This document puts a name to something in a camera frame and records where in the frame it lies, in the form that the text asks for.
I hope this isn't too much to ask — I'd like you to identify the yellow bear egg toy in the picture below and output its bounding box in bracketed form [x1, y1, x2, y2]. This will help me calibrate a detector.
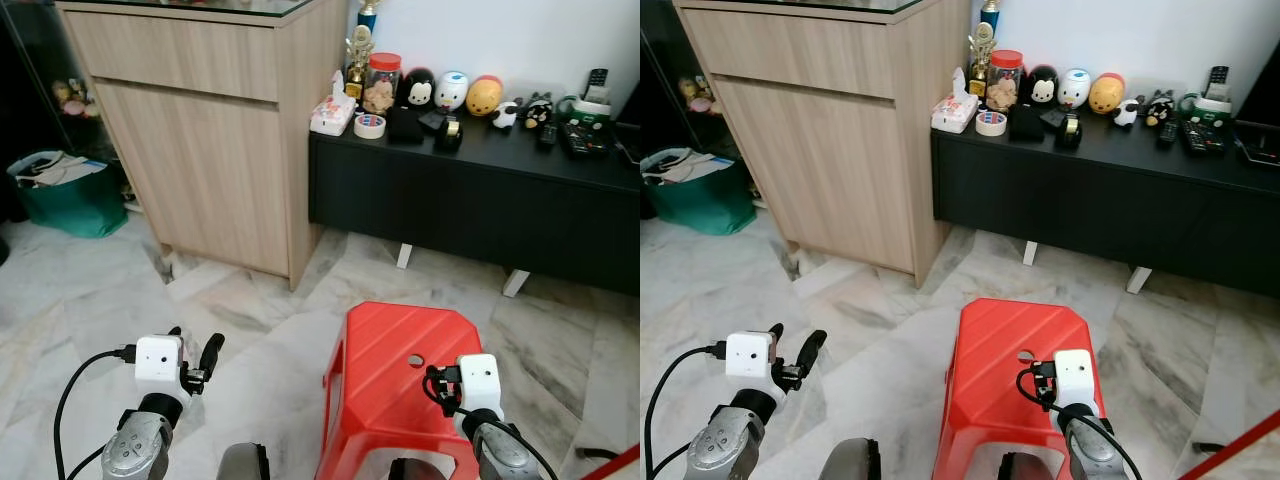
[466, 75, 505, 117]
[1089, 72, 1128, 114]

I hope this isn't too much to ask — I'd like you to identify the red lid snack jar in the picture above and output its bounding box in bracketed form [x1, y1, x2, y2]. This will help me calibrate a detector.
[363, 52, 403, 116]
[985, 49, 1025, 113]

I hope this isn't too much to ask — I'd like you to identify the green white holder box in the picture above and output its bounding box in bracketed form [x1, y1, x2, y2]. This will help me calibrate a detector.
[558, 93, 614, 127]
[1178, 92, 1236, 127]

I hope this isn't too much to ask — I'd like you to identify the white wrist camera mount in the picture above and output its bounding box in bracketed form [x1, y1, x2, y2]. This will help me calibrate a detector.
[457, 354, 502, 414]
[134, 335, 188, 402]
[725, 331, 780, 397]
[1053, 349, 1102, 407]

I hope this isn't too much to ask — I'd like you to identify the light wooden cabinet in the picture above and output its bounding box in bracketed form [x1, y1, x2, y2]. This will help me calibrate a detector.
[672, 0, 972, 292]
[55, 0, 350, 292]

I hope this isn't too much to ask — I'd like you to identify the green bag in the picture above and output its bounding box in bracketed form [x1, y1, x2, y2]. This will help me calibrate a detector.
[640, 147, 759, 238]
[8, 150, 130, 240]

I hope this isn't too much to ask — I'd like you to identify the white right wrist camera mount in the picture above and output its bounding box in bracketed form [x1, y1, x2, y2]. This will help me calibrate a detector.
[1053, 349, 1102, 407]
[457, 354, 502, 414]

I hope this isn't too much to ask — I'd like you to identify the red plastic stool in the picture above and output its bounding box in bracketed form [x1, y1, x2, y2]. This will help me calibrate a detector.
[315, 302, 501, 480]
[932, 298, 1111, 480]

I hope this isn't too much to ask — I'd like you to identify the black button keypad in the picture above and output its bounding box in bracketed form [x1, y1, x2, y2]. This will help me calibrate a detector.
[560, 122, 612, 159]
[1180, 120, 1234, 155]

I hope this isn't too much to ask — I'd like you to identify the gold trophy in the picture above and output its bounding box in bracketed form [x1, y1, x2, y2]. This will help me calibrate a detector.
[968, 22, 999, 98]
[345, 25, 375, 101]

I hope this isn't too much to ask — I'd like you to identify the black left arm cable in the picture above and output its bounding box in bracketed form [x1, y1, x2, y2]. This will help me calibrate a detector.
[55, 345, 138, 480]
[645, 342, 728, 480]

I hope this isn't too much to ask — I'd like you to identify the dark glass display cabinet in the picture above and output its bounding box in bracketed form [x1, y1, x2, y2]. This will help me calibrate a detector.
[0, 0, 133, 213]
[640, 0, 763, 203]

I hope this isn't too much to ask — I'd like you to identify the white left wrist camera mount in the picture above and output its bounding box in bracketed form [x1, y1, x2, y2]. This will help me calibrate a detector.
[134, 335, 188, 402]
[725, 331, 780, 397]

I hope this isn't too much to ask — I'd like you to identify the white blue egg toy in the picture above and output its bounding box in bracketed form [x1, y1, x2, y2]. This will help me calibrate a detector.
[436, 70, 471, 113]
[1058, 68, 1092, 110]

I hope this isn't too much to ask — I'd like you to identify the robot right leg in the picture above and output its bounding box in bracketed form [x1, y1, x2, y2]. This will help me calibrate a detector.
[997, 452, 1056, 480]
[388, 457, 451, 480]

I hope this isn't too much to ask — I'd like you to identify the white tissue pack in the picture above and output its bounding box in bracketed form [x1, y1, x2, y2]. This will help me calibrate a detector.
[931, 67, 982, 134]
[309, 70, 359, 137]

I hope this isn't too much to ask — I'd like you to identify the black spiky plush toy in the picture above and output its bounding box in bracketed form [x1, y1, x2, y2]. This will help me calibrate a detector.
[1146, 90, 1179, 128]
[522, 92, 558, 131]

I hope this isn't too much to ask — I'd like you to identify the red bar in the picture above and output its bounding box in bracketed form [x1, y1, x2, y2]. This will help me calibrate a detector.
[1178, 408, 1280, 480]
[580, 445, 641, 480]

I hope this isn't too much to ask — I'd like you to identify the black low console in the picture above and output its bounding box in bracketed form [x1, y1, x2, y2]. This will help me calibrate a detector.
[308, 95, 641, 299]
[930, 95, 1280, 299]

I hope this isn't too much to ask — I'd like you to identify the black mouse egg toy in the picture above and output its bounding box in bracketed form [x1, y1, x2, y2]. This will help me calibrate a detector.
[1024, 65, 1062, 108]
[400, 67, 438, 111]

